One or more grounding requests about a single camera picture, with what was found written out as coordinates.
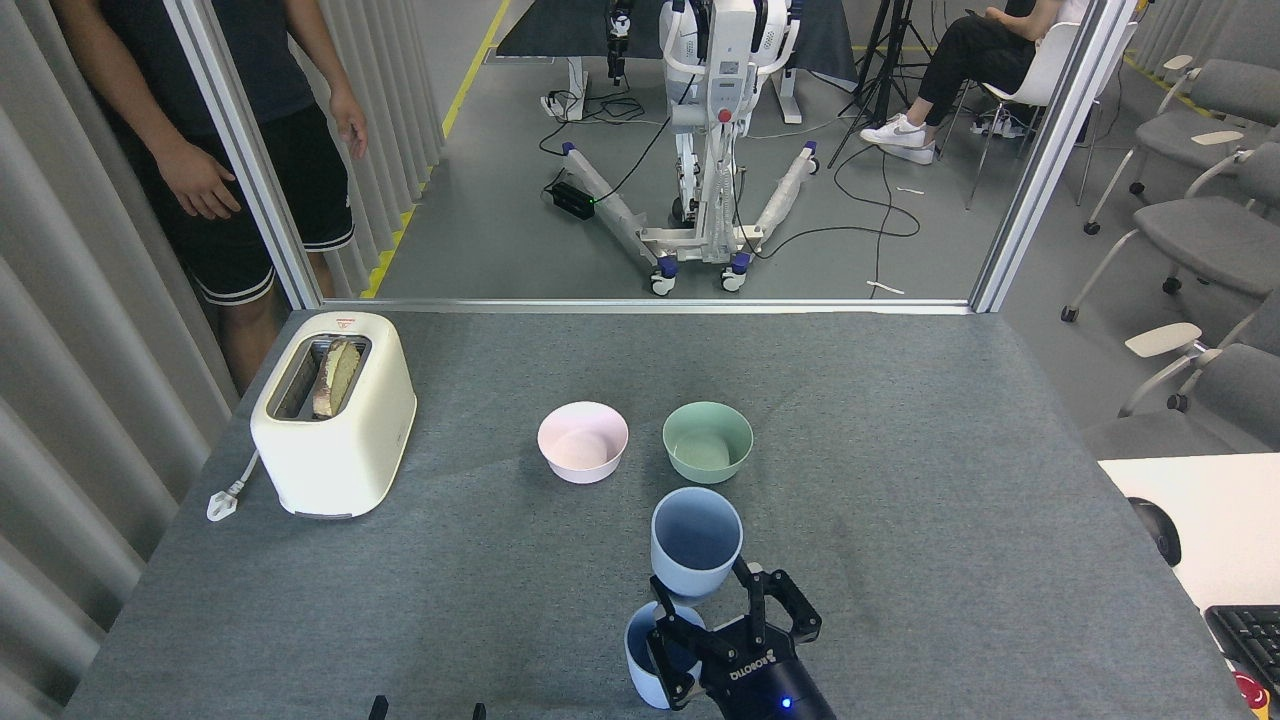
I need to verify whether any white power strip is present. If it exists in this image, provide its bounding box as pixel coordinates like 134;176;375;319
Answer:
540;88;593;124

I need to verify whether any black keyboard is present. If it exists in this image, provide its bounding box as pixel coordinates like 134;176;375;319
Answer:
1204;605;1280;697

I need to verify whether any black tripod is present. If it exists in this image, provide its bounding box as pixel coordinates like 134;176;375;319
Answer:
828;0;933;170

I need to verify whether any standing person's right hand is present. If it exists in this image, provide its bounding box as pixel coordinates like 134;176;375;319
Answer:
157;137;244;222

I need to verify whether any green plastic bowl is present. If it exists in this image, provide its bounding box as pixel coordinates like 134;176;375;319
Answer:
662;401;754;486

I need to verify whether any standing person's left hand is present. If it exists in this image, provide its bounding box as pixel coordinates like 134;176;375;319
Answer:
329;87;370;162

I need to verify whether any silver frame rail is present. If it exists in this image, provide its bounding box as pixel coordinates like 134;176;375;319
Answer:
320;298;974;317

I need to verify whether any seated person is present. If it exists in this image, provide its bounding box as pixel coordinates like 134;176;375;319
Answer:
860;0;1093;166

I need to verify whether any white chair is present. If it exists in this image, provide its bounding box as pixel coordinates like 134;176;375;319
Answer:
940;20;1141;212

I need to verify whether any pink plastic bowl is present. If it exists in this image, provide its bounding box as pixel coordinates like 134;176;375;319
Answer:
537;401;630;486

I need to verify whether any blue plastic cup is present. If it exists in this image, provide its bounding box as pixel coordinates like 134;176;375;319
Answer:
651;487;745;600
625;602;707;710

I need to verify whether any white stand on wheels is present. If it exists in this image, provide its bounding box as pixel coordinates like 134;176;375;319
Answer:
560;0;821;297

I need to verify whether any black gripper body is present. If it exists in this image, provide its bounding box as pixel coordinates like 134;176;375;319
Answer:
690;617;837;720

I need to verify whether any standing person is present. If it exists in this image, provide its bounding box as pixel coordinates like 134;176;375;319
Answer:
50;0;370;397

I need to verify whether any black computer mouse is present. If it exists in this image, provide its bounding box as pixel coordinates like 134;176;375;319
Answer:
1129;497;1183;568

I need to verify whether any toasted bread slice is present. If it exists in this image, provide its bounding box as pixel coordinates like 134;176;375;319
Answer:
312;339;363;420

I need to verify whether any grey office chair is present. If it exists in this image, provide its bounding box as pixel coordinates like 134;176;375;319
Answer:
1084;56;1280;237
1061;142;1280;324
1085;290;1280;461

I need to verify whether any dark floor mat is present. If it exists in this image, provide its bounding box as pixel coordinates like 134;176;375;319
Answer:
495;0;861;86

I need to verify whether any white toaster cable with plug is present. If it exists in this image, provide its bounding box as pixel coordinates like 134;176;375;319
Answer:
207;450;262;524

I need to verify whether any cream white toaster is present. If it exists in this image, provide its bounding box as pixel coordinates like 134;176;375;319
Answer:
250;311;418;521

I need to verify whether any black power box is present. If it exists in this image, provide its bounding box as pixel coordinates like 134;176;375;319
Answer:
544;180;599;222

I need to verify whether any white desk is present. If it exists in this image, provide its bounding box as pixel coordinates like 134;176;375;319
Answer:
1098;453;1280;720

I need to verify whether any black floor cable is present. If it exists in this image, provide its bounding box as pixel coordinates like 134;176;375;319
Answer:
740;145;922;301

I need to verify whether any grey curtain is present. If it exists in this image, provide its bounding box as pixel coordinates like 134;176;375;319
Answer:
0;0;447;720

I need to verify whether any silver frame post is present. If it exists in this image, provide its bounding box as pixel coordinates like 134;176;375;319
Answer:
969;0;1142;314
163;0;322;312

